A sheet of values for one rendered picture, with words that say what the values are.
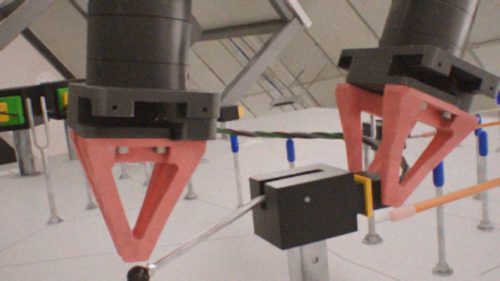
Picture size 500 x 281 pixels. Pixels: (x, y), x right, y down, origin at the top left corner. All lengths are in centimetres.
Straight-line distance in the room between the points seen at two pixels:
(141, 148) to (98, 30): 7
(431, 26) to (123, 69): 20
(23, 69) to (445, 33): 763
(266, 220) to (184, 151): 8
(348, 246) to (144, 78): 27
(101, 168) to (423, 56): 20
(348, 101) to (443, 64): 8
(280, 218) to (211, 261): 16
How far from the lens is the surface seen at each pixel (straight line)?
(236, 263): 50
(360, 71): 42
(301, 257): 39
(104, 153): 31
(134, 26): 32
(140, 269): 36
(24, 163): 104
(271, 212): 37
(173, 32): 32
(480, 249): 51
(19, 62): 795
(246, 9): 169
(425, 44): 40
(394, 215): 25
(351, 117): 42
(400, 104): 38
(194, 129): 31
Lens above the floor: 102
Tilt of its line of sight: 19 degrees up
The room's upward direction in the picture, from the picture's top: 39 degrees clockwise
